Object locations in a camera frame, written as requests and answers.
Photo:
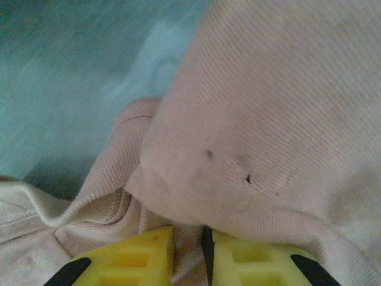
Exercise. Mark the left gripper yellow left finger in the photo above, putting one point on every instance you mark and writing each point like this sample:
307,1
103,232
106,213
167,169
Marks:
128,259

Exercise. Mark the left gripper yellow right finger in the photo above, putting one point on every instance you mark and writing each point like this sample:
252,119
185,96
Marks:
262,265

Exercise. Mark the pink t-shirt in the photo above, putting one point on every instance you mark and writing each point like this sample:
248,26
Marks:
253,104

